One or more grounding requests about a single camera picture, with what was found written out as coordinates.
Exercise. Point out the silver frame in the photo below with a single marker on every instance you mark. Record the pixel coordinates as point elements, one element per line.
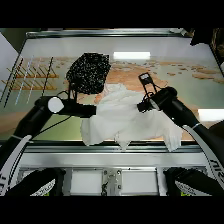
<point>100,151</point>

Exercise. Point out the black clothes hanger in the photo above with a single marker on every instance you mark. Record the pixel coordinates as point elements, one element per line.
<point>13,81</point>
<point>46,80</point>

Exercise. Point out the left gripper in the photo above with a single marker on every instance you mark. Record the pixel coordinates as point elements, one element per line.
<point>81,110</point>

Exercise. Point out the white long-sleeved shirt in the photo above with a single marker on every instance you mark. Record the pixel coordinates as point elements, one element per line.
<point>123,123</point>

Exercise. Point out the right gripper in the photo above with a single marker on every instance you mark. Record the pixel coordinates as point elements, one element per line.
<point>150,104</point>

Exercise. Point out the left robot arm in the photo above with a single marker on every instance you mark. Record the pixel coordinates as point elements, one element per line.
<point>31,120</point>

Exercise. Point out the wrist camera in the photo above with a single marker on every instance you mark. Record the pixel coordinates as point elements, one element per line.
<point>145,78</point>
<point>70,96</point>

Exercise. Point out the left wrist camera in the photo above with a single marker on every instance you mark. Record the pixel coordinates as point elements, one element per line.
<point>70,96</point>

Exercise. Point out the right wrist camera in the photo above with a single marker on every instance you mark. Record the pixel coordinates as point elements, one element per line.
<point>145,78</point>

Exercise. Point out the wooden rack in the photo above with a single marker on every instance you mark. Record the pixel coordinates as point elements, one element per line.
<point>50,76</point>

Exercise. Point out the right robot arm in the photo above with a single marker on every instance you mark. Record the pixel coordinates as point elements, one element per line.
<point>186,115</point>

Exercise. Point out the white clothes hanger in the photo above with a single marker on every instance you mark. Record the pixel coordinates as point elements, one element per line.
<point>24,80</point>

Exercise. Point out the black speckled garment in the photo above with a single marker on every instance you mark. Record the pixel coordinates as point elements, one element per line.
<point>88,71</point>

